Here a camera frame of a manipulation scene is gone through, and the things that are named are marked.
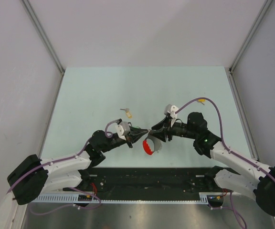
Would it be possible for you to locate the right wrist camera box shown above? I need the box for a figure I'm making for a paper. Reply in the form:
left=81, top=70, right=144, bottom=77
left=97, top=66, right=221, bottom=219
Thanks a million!
left=164, top=104, right=179, bottom=127

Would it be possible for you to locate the red handled metal key holder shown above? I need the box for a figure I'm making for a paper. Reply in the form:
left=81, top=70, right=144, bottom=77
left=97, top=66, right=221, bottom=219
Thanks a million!
left=142, top=135, right=162, bottom=156

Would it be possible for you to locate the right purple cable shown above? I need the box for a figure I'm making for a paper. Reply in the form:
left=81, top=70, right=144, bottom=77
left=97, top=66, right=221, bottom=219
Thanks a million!
left=175, top=97, right=275, bottom=227

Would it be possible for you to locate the white slotted cable duct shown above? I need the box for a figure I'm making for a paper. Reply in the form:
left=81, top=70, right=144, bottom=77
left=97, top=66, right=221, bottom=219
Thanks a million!
left=32, top=193, right=208, bottom=205

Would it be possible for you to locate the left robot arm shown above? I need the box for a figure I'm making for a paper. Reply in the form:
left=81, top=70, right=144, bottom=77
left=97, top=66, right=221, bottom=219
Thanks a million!
left=7, top=126, right=148, bottom=205

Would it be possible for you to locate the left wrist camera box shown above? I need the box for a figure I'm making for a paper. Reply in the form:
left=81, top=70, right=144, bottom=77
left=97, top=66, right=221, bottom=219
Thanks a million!
left=116, top=121, right=130, bottom=140

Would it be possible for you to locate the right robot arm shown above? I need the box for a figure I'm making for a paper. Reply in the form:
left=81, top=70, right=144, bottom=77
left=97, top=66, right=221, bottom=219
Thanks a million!
left=149, top=112, right=275, bottom=217

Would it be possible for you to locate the key with yellow tag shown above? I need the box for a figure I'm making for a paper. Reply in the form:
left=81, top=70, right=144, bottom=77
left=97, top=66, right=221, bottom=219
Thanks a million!
left=120, top=108, right=132, bottom=119

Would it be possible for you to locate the yellow capped key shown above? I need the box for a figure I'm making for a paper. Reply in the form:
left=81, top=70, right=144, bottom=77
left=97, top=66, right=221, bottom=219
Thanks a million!
left=197, top=99, right=206, bottom=105

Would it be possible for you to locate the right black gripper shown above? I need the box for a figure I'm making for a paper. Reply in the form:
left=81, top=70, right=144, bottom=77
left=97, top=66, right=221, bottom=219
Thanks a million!
left=149, top=115, right=197, bottom=143

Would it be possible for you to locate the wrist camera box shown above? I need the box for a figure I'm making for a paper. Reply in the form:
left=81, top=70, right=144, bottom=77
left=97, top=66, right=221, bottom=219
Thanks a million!
left=116, top=121, right=130, bottom=140
left=164, top=104, right=179, bottom=127

